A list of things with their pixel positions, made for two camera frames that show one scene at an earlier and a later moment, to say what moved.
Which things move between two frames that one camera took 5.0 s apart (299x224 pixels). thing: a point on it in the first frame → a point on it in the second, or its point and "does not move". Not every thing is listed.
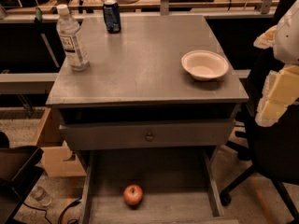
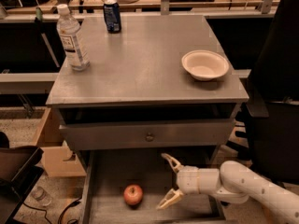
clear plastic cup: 41,195 does not move
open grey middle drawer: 179,186 does not move
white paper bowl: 205,65 does not move
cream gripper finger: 266,39 → 176,164
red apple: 133,194 does not move
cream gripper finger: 280,91 → 172,197
